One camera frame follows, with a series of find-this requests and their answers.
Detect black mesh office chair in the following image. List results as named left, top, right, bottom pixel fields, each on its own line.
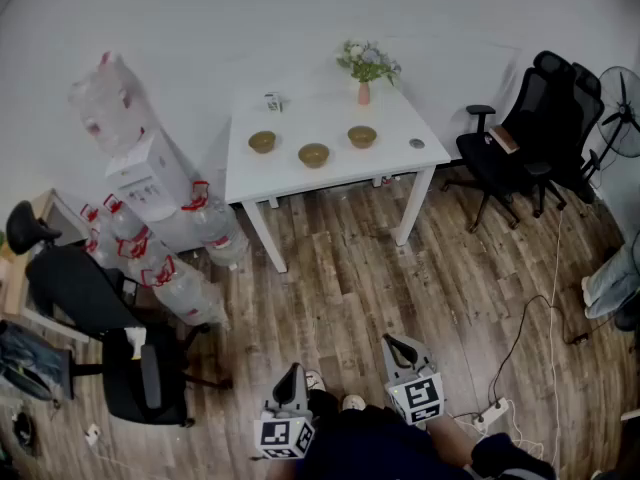
left=443, top=50, right=577, bottom=233
left=549, top=61, right=607, bottom=205

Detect clear bag of empty bottles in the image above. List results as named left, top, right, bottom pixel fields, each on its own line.
left=68, top=51, right=161, bottom=157

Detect white power strip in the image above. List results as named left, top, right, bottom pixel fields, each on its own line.
left=472, top=397, right=511, bottom=432

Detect dark blue bag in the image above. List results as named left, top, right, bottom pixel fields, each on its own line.
left=0, top=319, right=76, bottom=402

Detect white water dispenser box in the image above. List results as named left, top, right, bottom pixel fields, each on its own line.
left=104, top=128, right=201, bottom=224

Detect white table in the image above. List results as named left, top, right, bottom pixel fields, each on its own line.
left=224, top=80, right=453, bottom=275

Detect person's navy shirt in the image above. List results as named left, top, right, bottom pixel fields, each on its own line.
left=298, top=405, right=557, bottom=480

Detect person's right forearm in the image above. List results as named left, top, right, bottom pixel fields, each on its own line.
left=428, top=414, right=482, bottom=470

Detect brown cardboard box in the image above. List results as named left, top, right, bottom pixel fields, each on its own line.
left=487, top=125, right=521, bottom=155

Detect pile of clear water bottles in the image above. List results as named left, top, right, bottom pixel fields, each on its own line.
left=79, top=180, right=251, bottom=327

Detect brown ceramic bowl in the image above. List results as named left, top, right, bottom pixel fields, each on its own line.
left=347, top=125, right=378, bottom=150
left=298, top=142, right=330, bottom=170
left=248, top=130, right=278, bottom=155

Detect black standing fan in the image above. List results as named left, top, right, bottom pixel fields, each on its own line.
left=582, top=65, right=640, bottom=189

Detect white and blue flower bouquet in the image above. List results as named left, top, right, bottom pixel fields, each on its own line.
left=335, top=39, right=403, bottom=87

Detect black office chair with headrest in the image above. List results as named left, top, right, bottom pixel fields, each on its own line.
left=5, top=200, right=234, bottom=428

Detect white cable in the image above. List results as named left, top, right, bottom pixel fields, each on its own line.
left=452, top=206, right=567, bottom=469

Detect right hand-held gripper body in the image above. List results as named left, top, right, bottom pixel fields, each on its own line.
left=384, top=357, right=446, bottom=427

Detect person's black trousers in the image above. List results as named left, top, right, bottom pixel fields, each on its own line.
left=305, top=389, right=401, bottom=422

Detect black cable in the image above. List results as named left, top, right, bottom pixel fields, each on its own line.
left=487, top=295, right=590, bottom=410

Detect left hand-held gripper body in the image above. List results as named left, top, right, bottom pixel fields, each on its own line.
left=252, top=398, right=317, bottom=462

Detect light wooden cabinet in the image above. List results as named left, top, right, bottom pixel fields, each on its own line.
left=0, top=187, right=92, bottom=344

